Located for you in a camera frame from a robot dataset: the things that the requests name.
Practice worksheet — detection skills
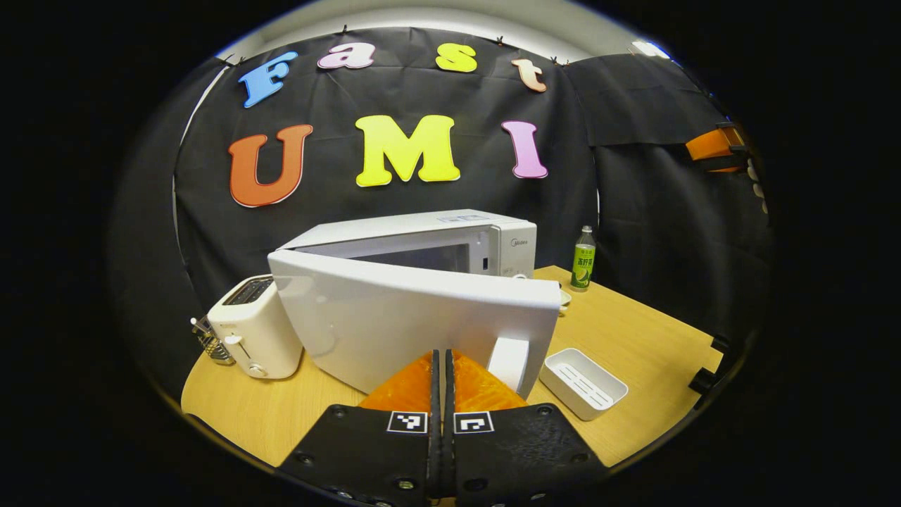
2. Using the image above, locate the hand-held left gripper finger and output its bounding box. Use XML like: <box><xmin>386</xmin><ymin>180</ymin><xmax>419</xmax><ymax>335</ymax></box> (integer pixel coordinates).
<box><xmin>277</xmin><ymin>349</ymin><xmax>443</xmax><ymax>507</ymax></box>
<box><xmin>443</xmin><ymin>349</ymin><xmax>610</xmax><ymax>507</ymax></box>

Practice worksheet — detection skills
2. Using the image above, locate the white microwave oven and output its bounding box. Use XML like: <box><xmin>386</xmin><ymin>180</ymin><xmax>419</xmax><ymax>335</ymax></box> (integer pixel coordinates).
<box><xmin>267</xmin><ymin>208</ymin><xmax>564</xmax><ymax>401</ymax></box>

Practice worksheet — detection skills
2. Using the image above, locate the white rectangular slotted dish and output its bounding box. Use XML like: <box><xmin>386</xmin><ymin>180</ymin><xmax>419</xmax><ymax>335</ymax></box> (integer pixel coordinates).
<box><xmin>538</xmin><ymin>347</ymin><xmax>629</xmax><ymax>422</ymax></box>

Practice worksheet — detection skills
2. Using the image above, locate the green drink bottle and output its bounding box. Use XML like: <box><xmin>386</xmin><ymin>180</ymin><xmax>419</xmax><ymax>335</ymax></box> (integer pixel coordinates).
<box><xmin>570</xmin><ymin>225</ymin><xmax>597</xmax><ymax>291</ymax></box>

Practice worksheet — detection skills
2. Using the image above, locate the white toaster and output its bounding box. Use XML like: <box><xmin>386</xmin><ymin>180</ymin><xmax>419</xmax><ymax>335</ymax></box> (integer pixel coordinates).
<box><xmin>206</xmin><ymin>275</ymin><xmax>305</xmax><ymax>381</ymax></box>

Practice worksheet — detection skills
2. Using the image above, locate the small metal wire rack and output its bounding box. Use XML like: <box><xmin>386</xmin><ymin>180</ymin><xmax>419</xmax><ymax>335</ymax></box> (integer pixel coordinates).
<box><xmin>190</xmin><ymin>316</ymin><xmax>237</xmax><ymax>367</ymax></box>

